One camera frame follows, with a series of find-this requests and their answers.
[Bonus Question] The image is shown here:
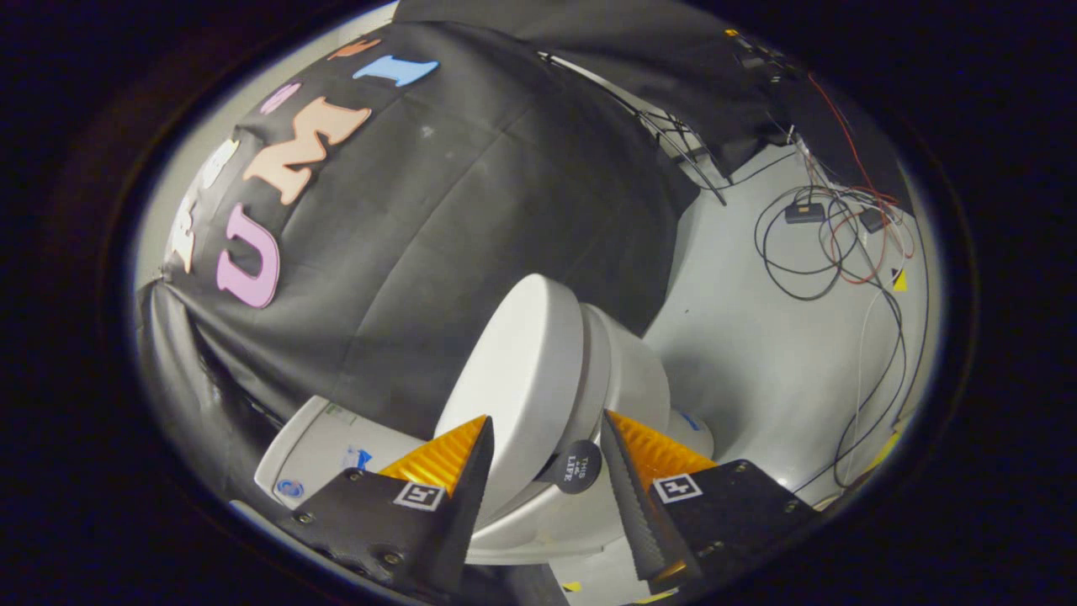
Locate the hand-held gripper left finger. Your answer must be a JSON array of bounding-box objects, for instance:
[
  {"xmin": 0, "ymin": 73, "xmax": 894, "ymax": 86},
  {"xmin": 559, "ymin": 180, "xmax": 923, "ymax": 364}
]
[{"xmin": 278, "ymin": 414, "xmax": 496, "ymax": 600}]

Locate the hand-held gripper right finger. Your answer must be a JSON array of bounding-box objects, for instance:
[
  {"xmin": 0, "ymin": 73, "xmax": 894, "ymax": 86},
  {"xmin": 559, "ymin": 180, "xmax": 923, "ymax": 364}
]
[{"xmin": 600, "ymin": 410, "xmax": 821, "ymax": 603}]

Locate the black round lift tab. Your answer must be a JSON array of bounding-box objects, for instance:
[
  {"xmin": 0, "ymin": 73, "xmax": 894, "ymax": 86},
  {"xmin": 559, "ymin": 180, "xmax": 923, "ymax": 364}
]
[{"xmin": 538, "ymin": 439, "xmax": 603, "ymax": 495}]

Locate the white ceramic toilet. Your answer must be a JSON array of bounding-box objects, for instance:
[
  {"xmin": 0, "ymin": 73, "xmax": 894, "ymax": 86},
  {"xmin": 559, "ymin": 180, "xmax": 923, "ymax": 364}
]
[{"xmin": 252, "ymin": 303, "xmax": 716, "ymax": 566}]

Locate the black backdrop cloth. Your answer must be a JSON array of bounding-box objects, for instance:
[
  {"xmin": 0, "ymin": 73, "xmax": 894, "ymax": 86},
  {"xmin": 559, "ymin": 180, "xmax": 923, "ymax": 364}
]
[{"xmin": 139, "ymin": 0, "xmax": 914, "ymax": 497}]

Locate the black light stand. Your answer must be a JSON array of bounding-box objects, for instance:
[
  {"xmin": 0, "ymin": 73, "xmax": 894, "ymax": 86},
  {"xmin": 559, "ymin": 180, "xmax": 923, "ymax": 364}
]
[{"xmin": 538, "ymin": 52, "xmax": 729, "ymax": 207}]

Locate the white cable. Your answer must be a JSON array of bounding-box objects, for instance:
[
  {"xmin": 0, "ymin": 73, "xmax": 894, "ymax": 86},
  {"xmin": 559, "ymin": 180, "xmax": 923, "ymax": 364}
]
[{"xmin": 795, "ymin": 139, "xmax": 918, "ymax": 489}]

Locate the black cable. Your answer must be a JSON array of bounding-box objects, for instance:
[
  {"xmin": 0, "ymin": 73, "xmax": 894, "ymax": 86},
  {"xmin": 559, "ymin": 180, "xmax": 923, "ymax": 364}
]
[{"xmin": 753, "ymin": 139, "xmax": 931, "ymax": 497}]

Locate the red cable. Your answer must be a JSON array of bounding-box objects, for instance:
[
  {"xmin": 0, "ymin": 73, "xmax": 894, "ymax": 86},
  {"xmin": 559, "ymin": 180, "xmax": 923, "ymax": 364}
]
[{"xmin": 806, "ymin": 72, "xmax": 916, "ymax": 287}]

